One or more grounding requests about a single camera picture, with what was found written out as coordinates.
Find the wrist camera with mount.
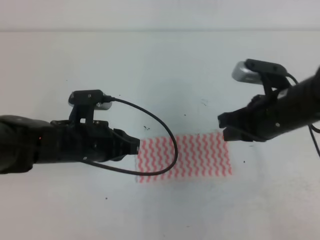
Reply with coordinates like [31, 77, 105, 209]
[68, 89, 112, 125]
[231, 59, 291, 97]

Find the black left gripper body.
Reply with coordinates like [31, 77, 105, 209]
[50, 120, 118, 163]

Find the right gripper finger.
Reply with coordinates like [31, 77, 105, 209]
[217, 107, 248, 128]
[222, 126, 254, 142]

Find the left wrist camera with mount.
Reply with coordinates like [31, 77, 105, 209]
[68, 89, 112, 125]

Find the pink white striped towel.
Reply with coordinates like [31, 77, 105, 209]
[135, 131, 233, 184]

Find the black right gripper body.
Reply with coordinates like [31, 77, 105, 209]
[239, 94, 280, 142]

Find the black camera cable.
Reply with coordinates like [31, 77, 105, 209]
[84, 94, 179, 177]
[284, 72, 320, 159]

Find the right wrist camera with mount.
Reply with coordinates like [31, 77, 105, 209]
[231, 59, 291, 97]

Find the right black camera cable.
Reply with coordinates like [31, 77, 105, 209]
[284, 72, 320, 159]

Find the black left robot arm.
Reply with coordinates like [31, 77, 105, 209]
[0, 115, 140, 174]

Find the left black camera cable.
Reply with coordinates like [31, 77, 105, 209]
[84, 94, 179, 177]

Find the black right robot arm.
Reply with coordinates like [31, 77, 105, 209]
[217, 71, 320, 142]

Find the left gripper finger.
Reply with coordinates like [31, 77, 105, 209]
[109, 146, 140, 162]
[113, 128, 140, 148]

